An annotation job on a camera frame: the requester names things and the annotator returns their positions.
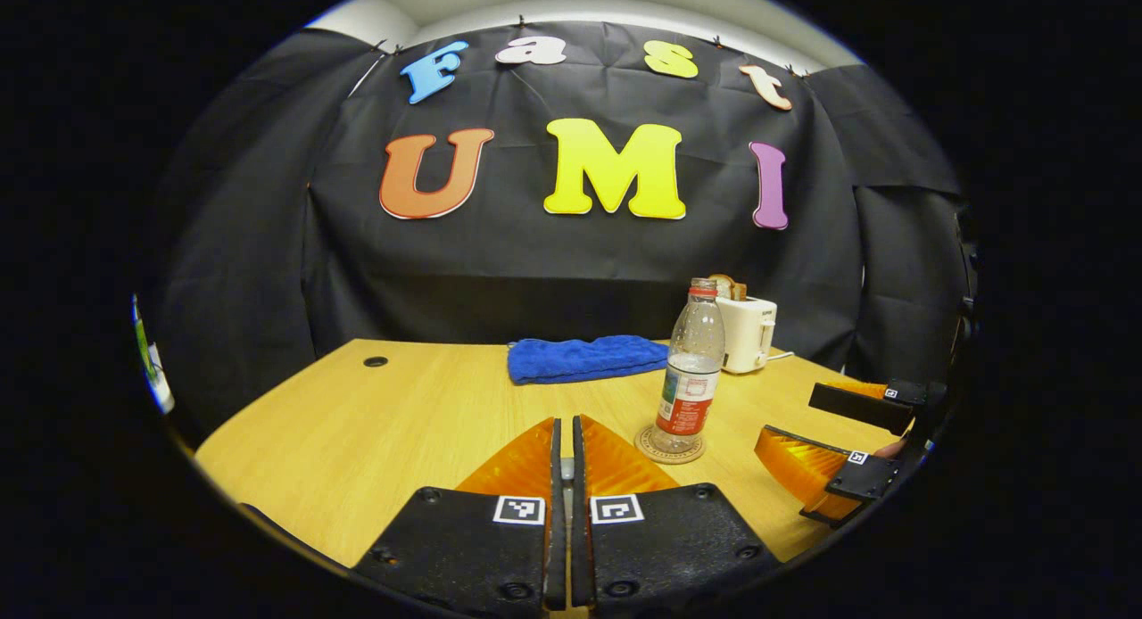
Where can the green drink bottle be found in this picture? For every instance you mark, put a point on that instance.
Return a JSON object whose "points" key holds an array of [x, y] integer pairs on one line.
{"points": [[153, 374]]}

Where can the white toaster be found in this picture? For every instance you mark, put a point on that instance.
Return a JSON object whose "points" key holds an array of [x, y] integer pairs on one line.
{"points": [[749, 334]]}

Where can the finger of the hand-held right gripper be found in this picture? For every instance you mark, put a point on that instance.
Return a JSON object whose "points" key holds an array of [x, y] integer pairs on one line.
{"points": [[856, 407], [861, 485]]}

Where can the round brown coaster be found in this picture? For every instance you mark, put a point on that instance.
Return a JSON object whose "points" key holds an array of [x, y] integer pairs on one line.
{"points": [[669, 451]]}

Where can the black backdrop cloth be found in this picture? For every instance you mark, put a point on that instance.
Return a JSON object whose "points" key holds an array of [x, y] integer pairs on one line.
{"points": [[268, 244]]}

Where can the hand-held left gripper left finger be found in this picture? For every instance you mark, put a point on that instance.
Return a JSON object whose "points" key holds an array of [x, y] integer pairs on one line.
{"points": [[554, 548]]}

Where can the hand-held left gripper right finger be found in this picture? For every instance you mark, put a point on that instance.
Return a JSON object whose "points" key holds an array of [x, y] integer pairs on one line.
{"points": [[578, 548]]}

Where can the blue towel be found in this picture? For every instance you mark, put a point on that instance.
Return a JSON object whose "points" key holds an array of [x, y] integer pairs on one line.
{"points": [[580, 359]]}

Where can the clear plastic water bottle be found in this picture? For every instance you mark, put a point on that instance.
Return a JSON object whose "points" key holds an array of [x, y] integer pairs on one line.
{"points": [[691, 378]]}

